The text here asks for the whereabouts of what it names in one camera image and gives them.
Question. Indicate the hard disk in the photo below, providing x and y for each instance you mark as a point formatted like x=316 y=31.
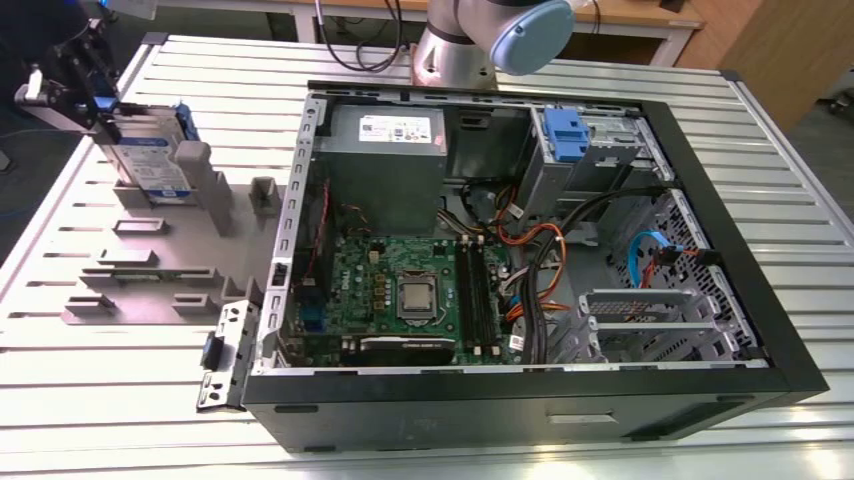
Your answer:
x=150 y=165

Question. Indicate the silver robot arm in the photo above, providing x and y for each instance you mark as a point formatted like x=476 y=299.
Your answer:
x=454 y=60

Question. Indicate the metal disk bay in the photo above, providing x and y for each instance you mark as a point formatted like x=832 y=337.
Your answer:
x=641 y=327

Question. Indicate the grey parts rack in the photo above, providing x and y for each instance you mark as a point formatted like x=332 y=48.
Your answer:
x=174 y=260

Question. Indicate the green RAM stick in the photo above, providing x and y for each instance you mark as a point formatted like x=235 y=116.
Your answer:
x=150 y=275

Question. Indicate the grey power supply unit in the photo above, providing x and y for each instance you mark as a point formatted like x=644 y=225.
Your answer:
x=381 y=190

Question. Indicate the green motherboard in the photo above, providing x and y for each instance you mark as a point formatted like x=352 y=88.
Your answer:
x=364 y=320

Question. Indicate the silver CPU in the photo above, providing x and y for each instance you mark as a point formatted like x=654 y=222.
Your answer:
x=418 y=297

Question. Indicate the black CPU socket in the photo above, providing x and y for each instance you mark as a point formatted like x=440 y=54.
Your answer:
x=417 y=320

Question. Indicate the black graphics card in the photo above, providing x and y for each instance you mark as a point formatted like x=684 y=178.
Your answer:
x=401 y=346

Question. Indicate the black RAM slot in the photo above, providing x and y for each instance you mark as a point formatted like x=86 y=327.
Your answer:
x=469 y=295
x=486 y=295

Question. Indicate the blue plastic drive latch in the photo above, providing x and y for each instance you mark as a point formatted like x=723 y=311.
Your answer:
x=566 y=135

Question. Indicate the metal optical drive cage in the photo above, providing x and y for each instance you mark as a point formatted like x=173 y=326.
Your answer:
x=568 y=185

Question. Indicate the black PC case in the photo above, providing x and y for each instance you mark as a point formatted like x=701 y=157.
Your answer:
x=468 y=410

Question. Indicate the wooden cabinet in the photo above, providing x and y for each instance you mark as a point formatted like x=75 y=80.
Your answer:
x=788 y=60

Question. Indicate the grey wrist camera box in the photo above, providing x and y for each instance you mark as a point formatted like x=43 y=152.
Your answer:
x=34 y=97

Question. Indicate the wooden desk white frame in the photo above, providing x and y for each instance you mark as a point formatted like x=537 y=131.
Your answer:
x=302 y=30

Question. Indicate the metal card retention bracket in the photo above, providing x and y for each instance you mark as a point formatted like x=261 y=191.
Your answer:
x=230 y=325

